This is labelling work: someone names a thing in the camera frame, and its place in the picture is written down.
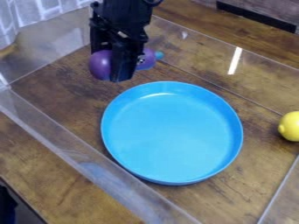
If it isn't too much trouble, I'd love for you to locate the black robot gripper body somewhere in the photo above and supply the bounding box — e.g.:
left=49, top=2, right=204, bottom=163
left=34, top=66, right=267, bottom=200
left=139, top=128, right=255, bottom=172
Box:
left=89, top=0, right=156, bottom=45

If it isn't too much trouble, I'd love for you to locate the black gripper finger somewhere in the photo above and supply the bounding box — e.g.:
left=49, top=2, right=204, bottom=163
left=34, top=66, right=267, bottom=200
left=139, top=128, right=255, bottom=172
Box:
left=89, top=25, right=112, bottom=53
left=109, top=41, right=144, bottom=82

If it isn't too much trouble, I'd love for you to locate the purple toy eggplant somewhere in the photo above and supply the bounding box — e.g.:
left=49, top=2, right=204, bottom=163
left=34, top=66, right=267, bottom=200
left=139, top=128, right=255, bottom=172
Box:
left=88, top=48, right=164, bottom=81

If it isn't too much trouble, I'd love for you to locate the blue round tray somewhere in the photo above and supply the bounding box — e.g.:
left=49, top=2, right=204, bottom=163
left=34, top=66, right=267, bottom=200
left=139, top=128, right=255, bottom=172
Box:
left=100, top=81, right=243, bottom=186

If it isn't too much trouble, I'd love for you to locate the white patterned curtain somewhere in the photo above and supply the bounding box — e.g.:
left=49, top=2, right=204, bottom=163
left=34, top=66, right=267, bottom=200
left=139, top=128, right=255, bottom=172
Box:
left=0, top=0, right=98, bottom=50

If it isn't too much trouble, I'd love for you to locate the yellow lemon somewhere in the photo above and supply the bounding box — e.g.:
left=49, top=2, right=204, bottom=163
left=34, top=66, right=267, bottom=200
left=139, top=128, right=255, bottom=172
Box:
left=277, top=111, right=299, bottom=142

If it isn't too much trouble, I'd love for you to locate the clear acrylic enclosure wall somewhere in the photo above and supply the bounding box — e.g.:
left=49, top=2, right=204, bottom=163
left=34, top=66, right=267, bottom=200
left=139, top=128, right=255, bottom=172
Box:
left=0, top=3, right=299, bottom=224

